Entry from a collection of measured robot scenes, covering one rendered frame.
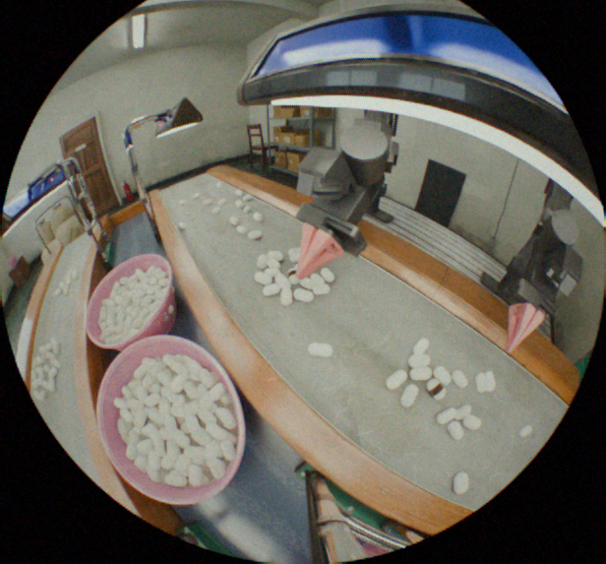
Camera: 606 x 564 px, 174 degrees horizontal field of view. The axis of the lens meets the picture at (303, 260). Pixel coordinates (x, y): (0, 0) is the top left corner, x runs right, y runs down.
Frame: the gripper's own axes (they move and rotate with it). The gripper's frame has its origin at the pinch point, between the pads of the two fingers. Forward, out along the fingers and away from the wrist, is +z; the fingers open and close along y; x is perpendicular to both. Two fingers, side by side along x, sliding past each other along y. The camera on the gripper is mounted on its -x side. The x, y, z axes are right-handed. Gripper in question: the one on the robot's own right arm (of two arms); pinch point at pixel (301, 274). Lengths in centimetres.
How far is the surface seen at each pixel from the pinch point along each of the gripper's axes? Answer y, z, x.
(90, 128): -453, 19, -149
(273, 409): 11.1, 14.8, -5.6
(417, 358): 21.0, 0.6, 7.0
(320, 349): 8.7, 7.3, 1.6
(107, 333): -19.8, 34.1, -18.9
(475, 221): 35, -128, 173
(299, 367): 8.2, 11.2, 0.7
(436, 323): 21.4, -5.9, 15.3
